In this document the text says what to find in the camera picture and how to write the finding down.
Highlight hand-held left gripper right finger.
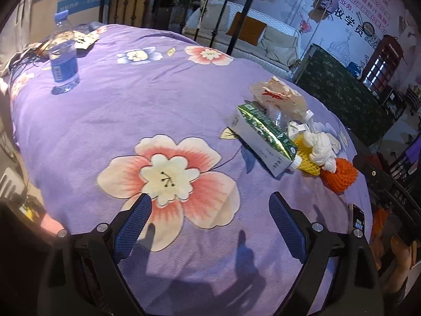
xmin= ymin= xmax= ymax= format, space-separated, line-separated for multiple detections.
xmin=268 ymin=191 xmax=372 ymax=316

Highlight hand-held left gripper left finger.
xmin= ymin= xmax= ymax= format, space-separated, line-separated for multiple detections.
xmin=49 ymin=192 xmax=153 ymax=316

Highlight crushed clear plastic bottle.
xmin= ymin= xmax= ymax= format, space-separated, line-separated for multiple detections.
xmin=265 ymin=105 xmax=293 ymax=132

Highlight beige plastic bag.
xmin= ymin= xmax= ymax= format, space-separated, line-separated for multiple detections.
xmin=250 ymin=76 xmax=308 ymax=122

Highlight person's right hand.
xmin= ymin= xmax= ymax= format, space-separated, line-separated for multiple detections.
xmin=372 ymin=234 xmax=417 ymax=290

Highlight smartphone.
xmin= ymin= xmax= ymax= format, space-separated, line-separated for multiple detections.
xmin=349 ymin=203 xmax=365 ymax=238

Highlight orange foam fruit net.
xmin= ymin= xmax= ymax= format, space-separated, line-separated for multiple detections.
xmin=320 ymin=158 xmax=359 ymax=193

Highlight yellow foam fruit net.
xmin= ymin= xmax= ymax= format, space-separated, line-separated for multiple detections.
xmin=293 ymin=135 xmax=323 ymax=176

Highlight crumpled white tissue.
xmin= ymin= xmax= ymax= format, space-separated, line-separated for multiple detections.
xmin=303 ymin=131 xmax=338 ymax=173

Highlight black appliance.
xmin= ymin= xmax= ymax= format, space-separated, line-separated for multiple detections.
xmin=383 ymin=87 xmax=407 ymax=119

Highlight green and white carton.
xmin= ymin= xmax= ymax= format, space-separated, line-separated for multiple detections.
xmin=228 ymin=103 xmax=302 ymax=177

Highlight green patterned cabinet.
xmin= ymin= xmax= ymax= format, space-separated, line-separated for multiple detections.
xmin=294 ymin=43 xmax=395 ymax=147

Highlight purple floral blanket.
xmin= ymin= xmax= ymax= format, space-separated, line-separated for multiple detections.
xmin=8 ymin=23 xmax=374 ymax=316

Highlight red telephone booth shelf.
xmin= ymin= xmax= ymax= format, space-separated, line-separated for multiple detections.
xmin=362 ymin=34 xmax=403 ymax=93

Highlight beige cushion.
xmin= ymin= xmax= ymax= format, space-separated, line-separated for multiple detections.
xmin=263 ymin=26 xmax=297 ymax=48
xmin=201 ymin=12 xmax=231 ymax=33
xmin=265 ymin=38 xmax=298 ymax=68

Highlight clear water bottle blue label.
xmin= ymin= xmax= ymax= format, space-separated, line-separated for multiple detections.
xmin=49 ymin=10 xmax=80 ymax=94

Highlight pile of printed cards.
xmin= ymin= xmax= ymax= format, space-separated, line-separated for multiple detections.
xmin=73 ymin=29 xmax=101 ymax=51

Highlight orange cushion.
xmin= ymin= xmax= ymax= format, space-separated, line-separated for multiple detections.
xmin=227 ymin=12 xmax=267 ymax=47

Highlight white wicker sofa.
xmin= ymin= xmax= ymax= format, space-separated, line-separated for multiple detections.
xmin=182 ymin=0 xmax=301 ymax=73

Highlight black cables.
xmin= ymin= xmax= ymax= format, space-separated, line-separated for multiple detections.
xmin=10 ymin=39 xmax=53 ymax=73

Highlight black iron bed frame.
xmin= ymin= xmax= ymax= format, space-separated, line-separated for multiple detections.
xmin=99 ymin=0 xmax=267 ymax=56

